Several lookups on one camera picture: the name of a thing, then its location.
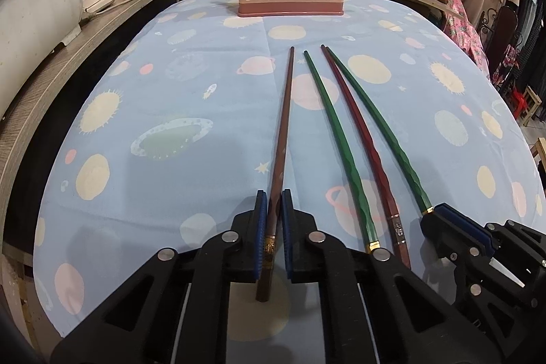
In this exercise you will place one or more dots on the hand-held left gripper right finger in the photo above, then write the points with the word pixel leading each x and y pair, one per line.
pixel 288 236

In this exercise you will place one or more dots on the green chopstick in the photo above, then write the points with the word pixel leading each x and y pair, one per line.
pixel 357 197
pixel 416 185

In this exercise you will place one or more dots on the small wooden stool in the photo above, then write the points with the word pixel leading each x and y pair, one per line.
pixel 531 104

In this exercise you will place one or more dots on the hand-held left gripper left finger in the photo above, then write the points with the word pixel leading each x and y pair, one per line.
pixel 260 236

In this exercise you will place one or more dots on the pink floral garment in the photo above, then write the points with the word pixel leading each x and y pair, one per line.
pixel 463 31

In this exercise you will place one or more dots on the white plastic tub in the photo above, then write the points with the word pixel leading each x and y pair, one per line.
pixel 34 14

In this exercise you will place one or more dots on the hanging dark clothes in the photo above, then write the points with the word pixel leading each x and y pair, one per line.
pixel 535 27

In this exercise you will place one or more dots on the blue planet print tablecloth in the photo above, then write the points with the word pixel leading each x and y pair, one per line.
pixel 170 91

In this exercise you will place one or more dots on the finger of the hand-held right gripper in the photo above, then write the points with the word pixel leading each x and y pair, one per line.
pixel 441 236
pixel 465 223

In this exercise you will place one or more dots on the dark metal chair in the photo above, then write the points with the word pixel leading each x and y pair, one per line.
pixel 503 40

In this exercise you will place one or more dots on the dark maroon chopstick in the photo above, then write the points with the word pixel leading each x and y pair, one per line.
pixel 398 225

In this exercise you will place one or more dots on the red plastic stool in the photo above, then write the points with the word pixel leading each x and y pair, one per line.
pixel 517 99

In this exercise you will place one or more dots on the brown chopstick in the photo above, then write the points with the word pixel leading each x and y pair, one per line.
pixel 283 125

